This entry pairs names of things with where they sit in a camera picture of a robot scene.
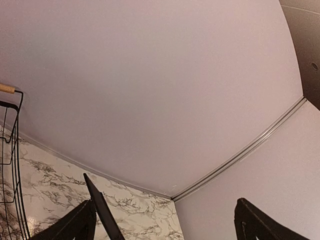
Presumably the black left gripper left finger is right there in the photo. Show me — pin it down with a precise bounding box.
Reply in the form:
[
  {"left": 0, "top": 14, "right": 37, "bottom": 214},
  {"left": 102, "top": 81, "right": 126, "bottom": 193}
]
[{"left": 31, "top": 200, "right": 97, "bottom": 240}]

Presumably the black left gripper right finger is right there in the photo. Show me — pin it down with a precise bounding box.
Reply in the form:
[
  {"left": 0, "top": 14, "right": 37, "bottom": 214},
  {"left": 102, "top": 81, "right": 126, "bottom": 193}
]
[{"left": 234, "top": 198, "right": 307, "bottom": 240}]

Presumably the square floral plate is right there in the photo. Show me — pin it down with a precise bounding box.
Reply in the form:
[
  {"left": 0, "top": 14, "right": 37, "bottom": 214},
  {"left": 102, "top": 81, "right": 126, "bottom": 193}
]
[{"left": 83, "top": 173, "right": 125, "bottom": 240}]

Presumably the black wire dish rack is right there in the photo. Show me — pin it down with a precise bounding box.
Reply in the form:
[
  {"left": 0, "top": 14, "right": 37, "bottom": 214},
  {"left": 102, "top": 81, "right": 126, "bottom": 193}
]
[{"left": 0, "top": 84, "right": 30, "bottom": 240}]

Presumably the aluminium right corner post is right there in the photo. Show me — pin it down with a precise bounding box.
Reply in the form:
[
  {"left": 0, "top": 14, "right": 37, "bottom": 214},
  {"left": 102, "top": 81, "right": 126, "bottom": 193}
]
[{"left": 171, "top": 96, "right": 307, "bottom": 203}]

